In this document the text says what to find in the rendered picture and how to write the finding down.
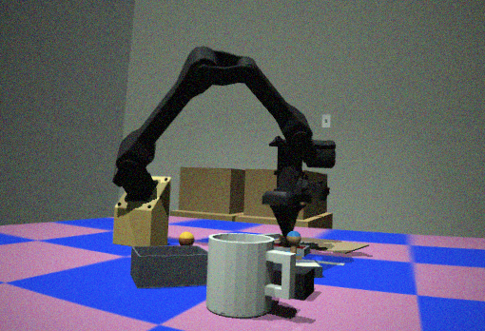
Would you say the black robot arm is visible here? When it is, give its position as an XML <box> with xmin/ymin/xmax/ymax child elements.
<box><xmin>113</xmin><ymin>47</ymin><xmax>336</xmax><ymax>202</ymax></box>

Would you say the white mug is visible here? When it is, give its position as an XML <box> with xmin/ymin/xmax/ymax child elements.
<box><xmin>206</xmin><ymin>233</ymin><xmax>296</xmax><ymax>318</ymax></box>

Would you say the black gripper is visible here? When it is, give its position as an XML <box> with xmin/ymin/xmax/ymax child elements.
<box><xmin>262</xmin><ymin>166</ymin><xmax>311</xmax><ymax>237</ymax></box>

